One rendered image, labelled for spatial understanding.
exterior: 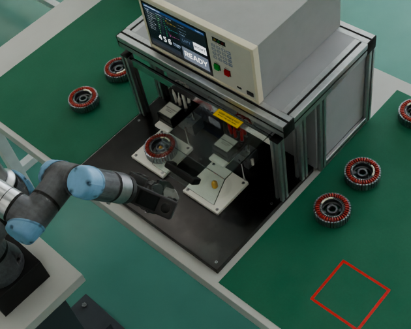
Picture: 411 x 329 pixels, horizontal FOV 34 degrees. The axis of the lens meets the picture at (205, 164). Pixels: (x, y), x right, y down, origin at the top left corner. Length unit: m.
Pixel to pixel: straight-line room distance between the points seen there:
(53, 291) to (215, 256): 0.50
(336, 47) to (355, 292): 0.71
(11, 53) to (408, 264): 1.76
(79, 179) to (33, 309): 0.69
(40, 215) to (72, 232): 1.60
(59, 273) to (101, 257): 0.91
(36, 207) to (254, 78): 0.67
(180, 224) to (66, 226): 1.16
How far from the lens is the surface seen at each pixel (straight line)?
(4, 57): 2.90
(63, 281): 2.13
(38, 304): 2.12
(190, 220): 2.11
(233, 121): 1.94
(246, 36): 1.81
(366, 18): 3.87
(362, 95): 2.24
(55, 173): 1.61
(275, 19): 1.85
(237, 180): 2.16
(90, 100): 2.52
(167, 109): 2.21
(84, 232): 3.14
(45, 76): 2.74
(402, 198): 2.15
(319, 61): 2.01
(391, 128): 2.33
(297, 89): 1.94
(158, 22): 2.02
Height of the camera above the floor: 2.51
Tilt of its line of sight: 51 degrees down
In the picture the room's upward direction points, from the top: 13 degrees counter-clockwise
